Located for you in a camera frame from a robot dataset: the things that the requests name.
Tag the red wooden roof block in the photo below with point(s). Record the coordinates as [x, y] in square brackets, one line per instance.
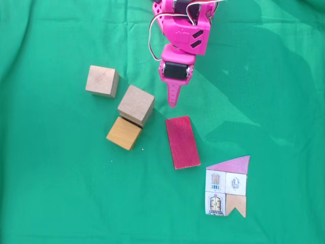
[182, 142]

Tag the wooden cube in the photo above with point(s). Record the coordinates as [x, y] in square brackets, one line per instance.
[101, 78]
[135, 101]

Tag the paper house picture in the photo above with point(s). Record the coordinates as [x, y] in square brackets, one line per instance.
[226, 185]

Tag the green cloth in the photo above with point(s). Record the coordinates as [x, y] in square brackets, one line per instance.
[50, 178]

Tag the yellow notched wooden block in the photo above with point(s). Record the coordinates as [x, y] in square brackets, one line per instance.
[123, 133]

